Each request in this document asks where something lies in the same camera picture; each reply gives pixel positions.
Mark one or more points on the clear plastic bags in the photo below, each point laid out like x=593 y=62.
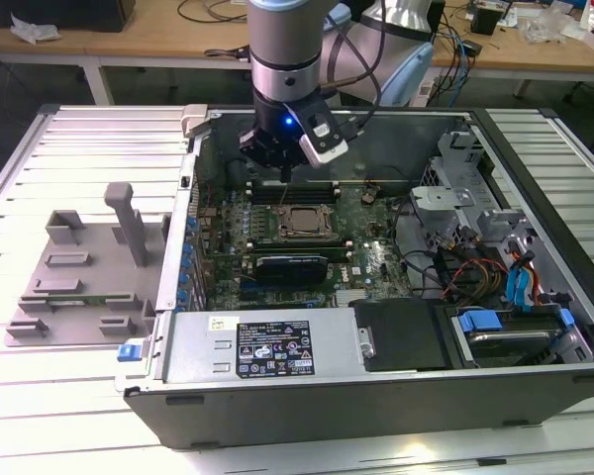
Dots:
x=549 y=22

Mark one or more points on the silver disk bay bracket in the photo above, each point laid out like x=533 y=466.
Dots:
x=440 y=199

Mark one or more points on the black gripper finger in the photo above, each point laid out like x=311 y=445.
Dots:
x=286 y=175

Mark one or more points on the grey parts rack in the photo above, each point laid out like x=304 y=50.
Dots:
x=99 y=277

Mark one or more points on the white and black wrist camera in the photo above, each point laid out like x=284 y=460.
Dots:
x=329 y=151

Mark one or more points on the blue case latch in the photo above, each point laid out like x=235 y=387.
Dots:
x=128 y=352

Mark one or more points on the large black box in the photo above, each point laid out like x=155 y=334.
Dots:
x=54 y=12

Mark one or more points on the silver power supply unit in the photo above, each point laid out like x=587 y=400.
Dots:
x=198 y=346

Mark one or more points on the round coin battery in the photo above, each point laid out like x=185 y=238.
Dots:
x=369 y=194

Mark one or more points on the black plastic shroud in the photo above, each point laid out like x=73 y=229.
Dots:
x=406 y=336

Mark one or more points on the small black adapter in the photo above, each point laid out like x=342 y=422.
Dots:
x=471 y=48

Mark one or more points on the black graphics card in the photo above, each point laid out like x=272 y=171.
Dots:
x=292 y=271

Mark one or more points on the black desktop tower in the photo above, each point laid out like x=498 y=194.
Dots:
x=439 y=17

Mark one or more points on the hard disk in blue carrier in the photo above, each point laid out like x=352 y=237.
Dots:
x=480 y=321

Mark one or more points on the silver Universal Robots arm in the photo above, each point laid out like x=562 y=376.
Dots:
x=284 y=49

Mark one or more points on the black open PC case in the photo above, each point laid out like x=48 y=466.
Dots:
x=326 y=415

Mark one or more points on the black RAM slot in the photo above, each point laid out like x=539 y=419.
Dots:
x=317 y=200
x=317 y=182
x=317 y=194
x=317 y=188

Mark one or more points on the silver chipset heatsink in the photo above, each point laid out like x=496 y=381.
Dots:
x=351 y=297

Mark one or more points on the green RAM stick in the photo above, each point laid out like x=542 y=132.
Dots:
x=302 y=247

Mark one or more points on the small black box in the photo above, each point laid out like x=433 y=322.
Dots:
x=485 y=22

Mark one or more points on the CPU socket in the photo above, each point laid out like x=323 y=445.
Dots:
x=304 y=238

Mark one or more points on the crumpled white paper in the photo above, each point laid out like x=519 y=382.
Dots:
x=34 y=30

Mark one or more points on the grey case corner latch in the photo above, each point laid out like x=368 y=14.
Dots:
x=195 y=119

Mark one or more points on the green motherboard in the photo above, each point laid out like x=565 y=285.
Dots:
x=376 y=227

